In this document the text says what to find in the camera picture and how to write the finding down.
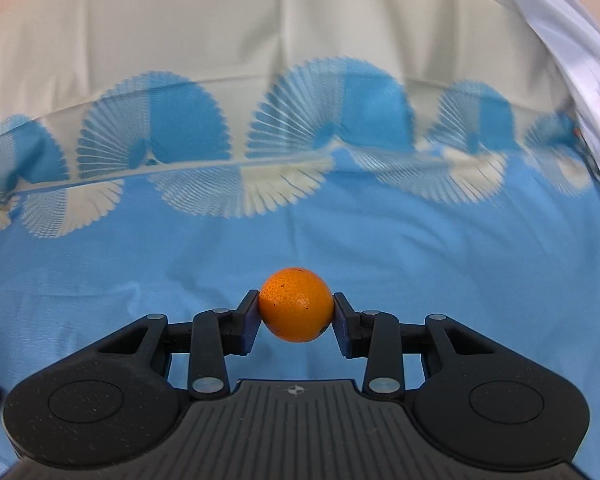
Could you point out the blue fan-print tablecloth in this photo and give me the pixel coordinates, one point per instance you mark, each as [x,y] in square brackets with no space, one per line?
[300,210]

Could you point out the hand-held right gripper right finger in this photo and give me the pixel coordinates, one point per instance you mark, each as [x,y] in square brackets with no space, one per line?
[341,325]

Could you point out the white crumpled cloth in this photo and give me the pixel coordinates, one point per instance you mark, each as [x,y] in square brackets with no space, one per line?
[570,35]

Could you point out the small smooth orange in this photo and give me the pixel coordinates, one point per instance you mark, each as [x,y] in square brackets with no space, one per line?
[296,305]

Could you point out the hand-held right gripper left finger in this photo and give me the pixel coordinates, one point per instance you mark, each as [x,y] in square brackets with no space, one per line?
[252,321]

